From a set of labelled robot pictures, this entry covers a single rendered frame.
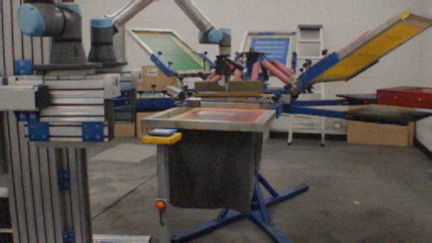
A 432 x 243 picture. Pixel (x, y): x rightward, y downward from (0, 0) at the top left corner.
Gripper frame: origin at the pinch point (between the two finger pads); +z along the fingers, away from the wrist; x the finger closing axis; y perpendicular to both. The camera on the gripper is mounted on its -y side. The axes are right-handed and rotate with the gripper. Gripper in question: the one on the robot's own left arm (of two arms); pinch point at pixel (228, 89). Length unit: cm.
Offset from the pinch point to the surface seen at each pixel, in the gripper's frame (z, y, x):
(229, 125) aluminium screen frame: 12, -14, 59
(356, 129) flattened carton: 87, -111, -401
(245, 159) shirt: 29, -20, 49
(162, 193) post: 40, 12, 78
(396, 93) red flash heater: 0, -96, -4
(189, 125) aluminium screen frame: 12, 5, 59
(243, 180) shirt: 39, -19, 49
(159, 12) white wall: -92, 208, -414
